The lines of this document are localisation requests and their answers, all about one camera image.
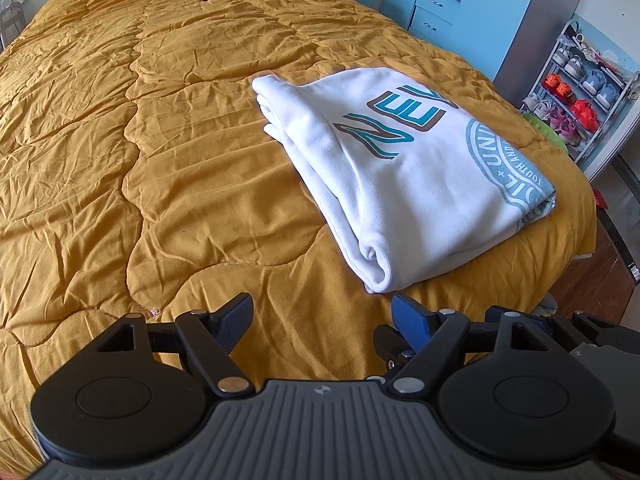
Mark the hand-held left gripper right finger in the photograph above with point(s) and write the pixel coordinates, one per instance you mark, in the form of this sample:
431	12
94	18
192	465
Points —
411	321

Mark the blue and white wardrobe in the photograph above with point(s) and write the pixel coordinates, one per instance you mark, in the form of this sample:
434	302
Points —
435	15

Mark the mustard yellow quilt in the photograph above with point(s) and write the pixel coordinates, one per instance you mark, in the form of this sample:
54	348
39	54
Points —
125	160

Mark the black metal frame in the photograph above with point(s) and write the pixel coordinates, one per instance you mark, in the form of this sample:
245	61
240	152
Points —
631	230

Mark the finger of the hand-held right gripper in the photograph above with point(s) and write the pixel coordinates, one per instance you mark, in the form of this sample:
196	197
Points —
539	322
387	341

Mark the grey folding stool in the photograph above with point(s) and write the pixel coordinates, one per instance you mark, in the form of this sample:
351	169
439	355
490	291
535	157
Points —
7	22

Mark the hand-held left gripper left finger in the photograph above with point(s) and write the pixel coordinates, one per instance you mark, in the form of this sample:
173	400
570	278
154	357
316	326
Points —
235	321

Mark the small red object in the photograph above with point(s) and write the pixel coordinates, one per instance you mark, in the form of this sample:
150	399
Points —
600	199

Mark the group of assorted shoes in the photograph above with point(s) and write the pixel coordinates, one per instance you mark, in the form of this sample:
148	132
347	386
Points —
580	110

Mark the white printed sweatshirt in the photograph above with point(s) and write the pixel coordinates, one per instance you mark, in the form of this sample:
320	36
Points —
400	200

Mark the green plastic object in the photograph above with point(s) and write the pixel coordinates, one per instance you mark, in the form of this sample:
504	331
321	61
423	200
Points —
547	132

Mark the white metal shoe rack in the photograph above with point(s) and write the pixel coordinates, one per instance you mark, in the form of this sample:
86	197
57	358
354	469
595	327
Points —
622	105

